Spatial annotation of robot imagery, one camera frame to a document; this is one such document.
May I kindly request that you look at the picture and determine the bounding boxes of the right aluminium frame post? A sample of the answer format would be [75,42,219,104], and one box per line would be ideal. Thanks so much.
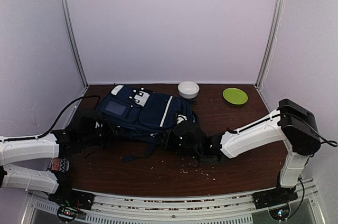
[256,0,285,90]

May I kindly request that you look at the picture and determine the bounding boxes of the front metal rail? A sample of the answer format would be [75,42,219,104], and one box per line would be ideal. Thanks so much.
[22,179,322,224]

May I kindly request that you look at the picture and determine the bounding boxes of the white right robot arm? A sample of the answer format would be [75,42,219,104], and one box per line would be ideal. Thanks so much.
[162,99,321,206]

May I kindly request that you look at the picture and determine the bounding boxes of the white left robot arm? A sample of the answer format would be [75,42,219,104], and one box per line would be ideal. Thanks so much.
[1,109,121,205]

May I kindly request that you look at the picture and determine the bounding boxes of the white ceramic bowl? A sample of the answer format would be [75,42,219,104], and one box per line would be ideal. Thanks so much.
[177,81,200,99]

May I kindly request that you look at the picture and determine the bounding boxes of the red patterned bowl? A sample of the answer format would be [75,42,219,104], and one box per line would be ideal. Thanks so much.
[48,158,70,173]

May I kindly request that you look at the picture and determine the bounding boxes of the green plate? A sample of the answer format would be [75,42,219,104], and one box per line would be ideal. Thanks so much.
[222,88,248,105]

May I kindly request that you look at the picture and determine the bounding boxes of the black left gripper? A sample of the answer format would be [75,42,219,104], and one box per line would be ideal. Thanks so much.
[80,118,125,150]

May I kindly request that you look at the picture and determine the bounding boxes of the left aluminium frame post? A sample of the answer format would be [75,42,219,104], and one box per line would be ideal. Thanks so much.
[61,0,89,88]

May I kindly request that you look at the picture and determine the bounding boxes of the black leather case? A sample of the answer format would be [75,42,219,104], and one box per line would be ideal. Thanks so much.
[198,155,228,166]

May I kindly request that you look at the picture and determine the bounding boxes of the aluminium frame post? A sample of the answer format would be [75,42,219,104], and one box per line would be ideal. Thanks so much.
[61,0,89,88]
[256,0,285,90]

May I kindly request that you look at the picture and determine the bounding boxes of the navy blue student backpack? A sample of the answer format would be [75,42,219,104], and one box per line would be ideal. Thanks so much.
[96,85,199,162]

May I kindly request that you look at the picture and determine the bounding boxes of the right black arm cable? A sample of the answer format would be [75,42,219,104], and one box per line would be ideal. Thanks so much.
[298,113,338,203]

